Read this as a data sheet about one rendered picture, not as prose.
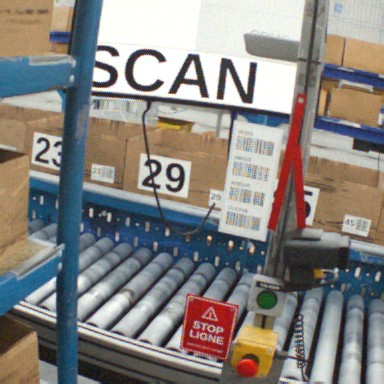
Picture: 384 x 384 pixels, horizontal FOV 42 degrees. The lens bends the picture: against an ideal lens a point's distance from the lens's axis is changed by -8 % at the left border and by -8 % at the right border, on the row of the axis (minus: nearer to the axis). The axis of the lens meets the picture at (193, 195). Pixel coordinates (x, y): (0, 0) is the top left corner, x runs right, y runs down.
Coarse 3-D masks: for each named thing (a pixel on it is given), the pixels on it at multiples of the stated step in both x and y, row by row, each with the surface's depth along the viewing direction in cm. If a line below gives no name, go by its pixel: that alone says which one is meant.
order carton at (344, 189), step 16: (320, 160) 175; (320, 176) 147; (336, 176) 174; (352, 176) 172; (368, 176) 170; (320, 192) 148; (336, 192) 147; (352, 192) 145; (368, 192) 144; (320, 208) 149; (336, 208) 148; (352, 208) 146; (368, 208) 145; (320, 224) 150; (336, 224) 149; (368, 240) 147
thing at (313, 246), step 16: (288, 240) 86; (304, 240) 85; (320, 240) 85; (336, 240) 84; (288, 256) 86; (304, 256) 85; (320, 256) 84; (336, 256) 84; (288, 272) 89; (304, 272) 87; (320, 272) 88; (288, 288) 88; (304, 288) 87
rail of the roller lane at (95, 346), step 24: (24, 312) 115; (48, 312) 116; (48, 336) 114; (96, 336) 110; (120, 336) 112; (96, 360) 111; (120, 360) 109; (144, 360) 108; (168, 360) 105; (192, 360) 107
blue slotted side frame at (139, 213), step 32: (32, 192) 174; (96, 224) 169; (160, 224) 162; (192, 224) 156; (192, 256) 161; (224, 256) 158; (256, 256) 155; (352, 256) 143; (320, 288) 151; (352, 288) 148
